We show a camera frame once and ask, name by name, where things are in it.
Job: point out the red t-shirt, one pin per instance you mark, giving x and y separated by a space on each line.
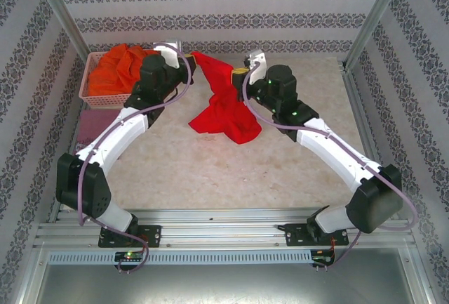
224 111

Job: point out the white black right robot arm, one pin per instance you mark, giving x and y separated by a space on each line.
336 149

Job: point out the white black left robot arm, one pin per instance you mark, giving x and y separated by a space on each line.
119 135

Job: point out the orange t-shirt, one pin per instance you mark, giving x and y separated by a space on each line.
115 72

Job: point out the pink plastic basket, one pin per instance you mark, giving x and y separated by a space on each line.
101 102

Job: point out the folded mauve printed t-shirt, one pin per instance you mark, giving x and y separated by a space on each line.
94 128

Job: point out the grey sheet metal tray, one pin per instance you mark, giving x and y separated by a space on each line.
224 286

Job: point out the aluminium side rail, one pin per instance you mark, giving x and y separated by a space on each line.
65 163
365 132

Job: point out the aluminium corner post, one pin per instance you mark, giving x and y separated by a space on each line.
375 16
59 12

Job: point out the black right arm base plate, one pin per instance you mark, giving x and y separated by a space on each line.
294 235

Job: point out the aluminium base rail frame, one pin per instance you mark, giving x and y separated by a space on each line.
224 228

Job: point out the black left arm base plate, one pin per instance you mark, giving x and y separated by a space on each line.
152 235

